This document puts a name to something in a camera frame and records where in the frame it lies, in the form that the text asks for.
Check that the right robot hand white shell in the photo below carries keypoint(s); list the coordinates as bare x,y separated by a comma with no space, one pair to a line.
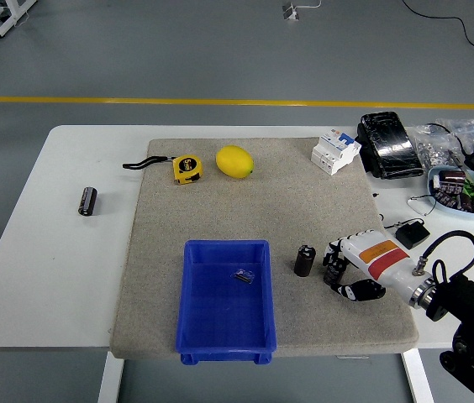
382,256

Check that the black cylindrical battery white print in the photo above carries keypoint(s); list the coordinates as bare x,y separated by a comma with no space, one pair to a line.
304,262
87,201
333,273

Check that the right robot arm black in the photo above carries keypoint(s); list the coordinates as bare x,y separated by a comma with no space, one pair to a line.
468,296

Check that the blue plastic box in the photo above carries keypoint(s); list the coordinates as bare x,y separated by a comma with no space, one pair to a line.
226,319

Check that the small black power adapter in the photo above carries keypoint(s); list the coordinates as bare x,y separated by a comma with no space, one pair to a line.
413,235

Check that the light blue bowl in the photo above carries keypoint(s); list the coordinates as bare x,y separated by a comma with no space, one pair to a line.
440,205

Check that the large brown capacitor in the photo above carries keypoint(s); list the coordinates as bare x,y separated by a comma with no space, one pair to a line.
452,176

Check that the black device in clear wrap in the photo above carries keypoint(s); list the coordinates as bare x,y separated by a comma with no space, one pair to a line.
390,147

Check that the white circuit breaker blue lever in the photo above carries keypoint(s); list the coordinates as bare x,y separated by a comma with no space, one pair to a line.
334,153

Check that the green connector pieces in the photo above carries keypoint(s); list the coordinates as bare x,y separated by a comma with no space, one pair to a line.
472,187

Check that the clear bag of metal nuts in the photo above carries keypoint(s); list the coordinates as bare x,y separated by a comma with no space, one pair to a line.
430,151

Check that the white table leg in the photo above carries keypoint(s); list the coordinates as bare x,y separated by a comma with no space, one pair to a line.
419,378
111,378

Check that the grey-brown mat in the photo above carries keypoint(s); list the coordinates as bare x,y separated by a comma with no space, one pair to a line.
262,201

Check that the small clear bag with part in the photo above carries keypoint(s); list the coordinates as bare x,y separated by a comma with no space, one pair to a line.
243,276

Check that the yellow lemon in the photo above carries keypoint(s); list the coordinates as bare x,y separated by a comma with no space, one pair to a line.
234,161

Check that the white desk frame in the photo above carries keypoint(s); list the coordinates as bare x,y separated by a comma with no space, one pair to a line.
10,19

